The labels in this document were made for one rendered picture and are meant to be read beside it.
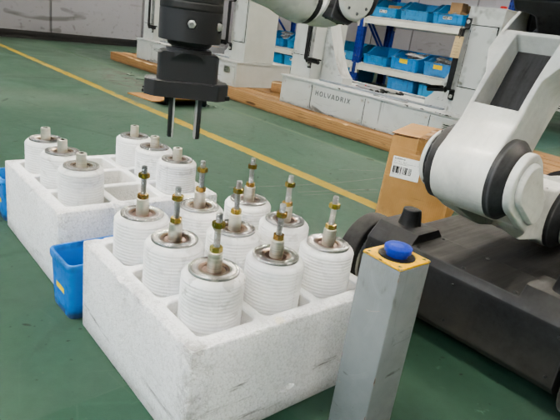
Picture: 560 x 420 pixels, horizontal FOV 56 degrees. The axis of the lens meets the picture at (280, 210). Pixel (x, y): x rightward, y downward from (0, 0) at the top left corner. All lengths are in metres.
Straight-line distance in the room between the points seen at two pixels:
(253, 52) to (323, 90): 0.95
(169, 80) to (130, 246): 0.31
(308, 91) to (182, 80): 2.78
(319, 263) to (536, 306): 0.41
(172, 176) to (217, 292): 0.59
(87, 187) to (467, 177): 0.76
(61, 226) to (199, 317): 0.49
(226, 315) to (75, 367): 0.34
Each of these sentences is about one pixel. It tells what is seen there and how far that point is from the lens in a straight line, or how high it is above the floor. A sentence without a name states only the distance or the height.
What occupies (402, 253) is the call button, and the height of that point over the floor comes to 0.33.
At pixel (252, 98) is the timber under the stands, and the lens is 3.85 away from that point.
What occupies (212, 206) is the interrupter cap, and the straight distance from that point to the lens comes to 1.03.
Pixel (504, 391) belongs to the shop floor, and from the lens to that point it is 1.15.
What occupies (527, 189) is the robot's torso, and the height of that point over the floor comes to 0.40.
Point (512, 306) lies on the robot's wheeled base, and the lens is 1.07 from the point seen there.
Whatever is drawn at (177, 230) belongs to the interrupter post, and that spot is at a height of 0.27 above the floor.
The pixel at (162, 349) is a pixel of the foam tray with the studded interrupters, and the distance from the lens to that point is 0.81.
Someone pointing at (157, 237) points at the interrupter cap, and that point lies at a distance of 0.87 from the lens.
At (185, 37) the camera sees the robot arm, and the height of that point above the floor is 0.57.
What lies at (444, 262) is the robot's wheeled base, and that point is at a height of 0.19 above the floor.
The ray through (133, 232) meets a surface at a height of 0.24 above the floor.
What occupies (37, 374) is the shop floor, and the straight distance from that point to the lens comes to 1.01.
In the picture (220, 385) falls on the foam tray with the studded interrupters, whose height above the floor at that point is 0.11.
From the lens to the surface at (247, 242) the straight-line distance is 0.90.
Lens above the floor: 0.61
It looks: 20 degrees down
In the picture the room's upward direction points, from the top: 8 degrees clockwise
